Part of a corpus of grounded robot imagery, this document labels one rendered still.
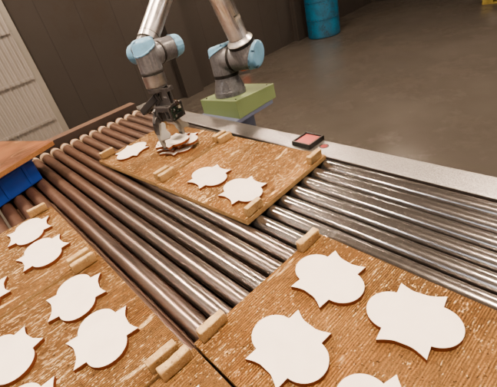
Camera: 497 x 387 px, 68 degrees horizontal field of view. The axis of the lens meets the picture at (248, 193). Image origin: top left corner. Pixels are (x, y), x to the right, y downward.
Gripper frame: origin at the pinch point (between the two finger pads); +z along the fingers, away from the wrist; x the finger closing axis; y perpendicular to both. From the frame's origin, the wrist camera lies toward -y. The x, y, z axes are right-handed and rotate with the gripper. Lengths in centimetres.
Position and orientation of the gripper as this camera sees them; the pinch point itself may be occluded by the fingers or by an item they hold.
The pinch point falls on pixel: (173, 140)
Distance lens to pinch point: 139.8
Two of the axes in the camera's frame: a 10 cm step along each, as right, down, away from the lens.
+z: 2.3, 8.3, 5.0
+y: 8.2, 1.1, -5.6
